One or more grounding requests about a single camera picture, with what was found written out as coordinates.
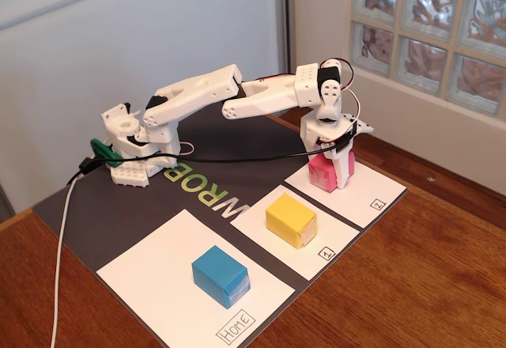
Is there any white paper marked 2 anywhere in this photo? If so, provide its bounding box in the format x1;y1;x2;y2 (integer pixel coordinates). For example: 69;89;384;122
284;153;408;230

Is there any grey metal door frame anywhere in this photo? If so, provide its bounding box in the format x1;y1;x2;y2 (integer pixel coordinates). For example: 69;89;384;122
272;0;296;78

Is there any white cable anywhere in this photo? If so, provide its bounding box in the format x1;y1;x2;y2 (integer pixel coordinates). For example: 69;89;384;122
49;181;78;348

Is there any green clamp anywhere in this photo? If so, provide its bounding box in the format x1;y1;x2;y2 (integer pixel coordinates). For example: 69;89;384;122
89;138;124;168

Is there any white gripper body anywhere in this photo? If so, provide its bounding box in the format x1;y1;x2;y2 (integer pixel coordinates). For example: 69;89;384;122
302;112;356;155

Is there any black camera cable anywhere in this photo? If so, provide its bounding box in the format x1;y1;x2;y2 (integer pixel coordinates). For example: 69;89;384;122
66;120;359;187

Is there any frosted door panel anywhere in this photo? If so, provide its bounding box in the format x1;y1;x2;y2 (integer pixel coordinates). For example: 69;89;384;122
0;0;278;222

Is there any red white base servo wire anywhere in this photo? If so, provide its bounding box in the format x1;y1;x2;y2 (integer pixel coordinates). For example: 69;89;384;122
173;140;195;158

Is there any white paper marked 1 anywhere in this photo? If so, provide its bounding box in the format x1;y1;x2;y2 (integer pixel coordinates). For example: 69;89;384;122
229;184;361;282

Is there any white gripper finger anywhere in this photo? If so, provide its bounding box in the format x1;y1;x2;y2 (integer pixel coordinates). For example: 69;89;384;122
333;145;356;191

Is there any glass block window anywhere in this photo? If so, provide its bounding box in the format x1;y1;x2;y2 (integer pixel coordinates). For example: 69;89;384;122
347;0;506;123

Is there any yellow paper box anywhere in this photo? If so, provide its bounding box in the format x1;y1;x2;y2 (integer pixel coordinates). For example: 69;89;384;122
265;192;318;251

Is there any blue paper box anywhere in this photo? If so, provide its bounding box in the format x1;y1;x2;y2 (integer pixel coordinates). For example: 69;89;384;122
191;244;251;309

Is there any red paper box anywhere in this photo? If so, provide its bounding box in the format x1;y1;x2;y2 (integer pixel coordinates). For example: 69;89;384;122
308;153;356;194

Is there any black mat with WROB print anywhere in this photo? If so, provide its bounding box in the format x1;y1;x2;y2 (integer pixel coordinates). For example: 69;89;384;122
32;98;409;348

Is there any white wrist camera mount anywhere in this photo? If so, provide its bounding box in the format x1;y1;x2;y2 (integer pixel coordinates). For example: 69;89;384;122
342;113;375;143

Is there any white paper marked HOME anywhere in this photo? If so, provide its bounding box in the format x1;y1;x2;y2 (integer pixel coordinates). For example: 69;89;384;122
96;208;296;347

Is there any red white wrist servo wire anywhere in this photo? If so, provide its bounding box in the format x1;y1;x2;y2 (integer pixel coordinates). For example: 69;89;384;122
320;58;363;127

